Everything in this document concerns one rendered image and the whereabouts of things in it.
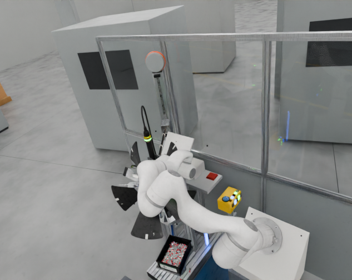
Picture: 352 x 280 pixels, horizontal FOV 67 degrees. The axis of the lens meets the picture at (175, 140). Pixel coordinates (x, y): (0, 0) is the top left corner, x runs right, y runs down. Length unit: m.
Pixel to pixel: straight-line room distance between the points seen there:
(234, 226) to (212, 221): 0.09
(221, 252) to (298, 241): 0.47
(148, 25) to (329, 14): 2.10
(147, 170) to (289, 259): 0.85
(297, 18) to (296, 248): 2.89
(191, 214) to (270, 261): 0.62
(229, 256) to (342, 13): 3.19
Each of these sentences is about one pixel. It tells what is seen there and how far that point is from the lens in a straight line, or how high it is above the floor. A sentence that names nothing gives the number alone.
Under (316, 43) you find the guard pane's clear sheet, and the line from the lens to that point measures 1.71.
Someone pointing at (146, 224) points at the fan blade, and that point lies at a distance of 1.94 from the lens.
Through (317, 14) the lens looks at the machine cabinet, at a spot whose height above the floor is 1.79.
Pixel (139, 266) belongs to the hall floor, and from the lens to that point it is 3.01.
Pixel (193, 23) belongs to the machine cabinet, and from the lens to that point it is 7.56.
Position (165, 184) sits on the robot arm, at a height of 1.72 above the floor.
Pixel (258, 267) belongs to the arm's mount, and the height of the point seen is 1.05.
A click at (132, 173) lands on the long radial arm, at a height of 1.13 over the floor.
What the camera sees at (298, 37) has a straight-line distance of 1.72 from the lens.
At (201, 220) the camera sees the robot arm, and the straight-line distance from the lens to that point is 1.14.
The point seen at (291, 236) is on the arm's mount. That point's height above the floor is 1.21.
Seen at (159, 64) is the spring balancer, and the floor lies 1.86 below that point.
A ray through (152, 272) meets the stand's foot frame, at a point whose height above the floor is 0.08.
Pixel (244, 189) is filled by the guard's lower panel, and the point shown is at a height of 0.76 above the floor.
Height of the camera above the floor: 2.41
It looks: 31 degrees down
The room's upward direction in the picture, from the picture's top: 10 degrees counter-clockwise
